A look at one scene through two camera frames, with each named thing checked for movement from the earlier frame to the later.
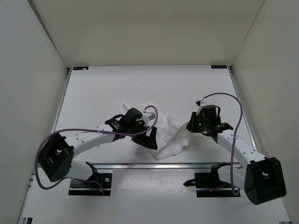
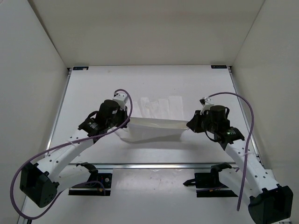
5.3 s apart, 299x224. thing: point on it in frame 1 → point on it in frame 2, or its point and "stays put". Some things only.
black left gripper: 150,141 → 125,116
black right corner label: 218,66 stays put
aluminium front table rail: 165,166 stays put
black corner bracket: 80,68 stays put
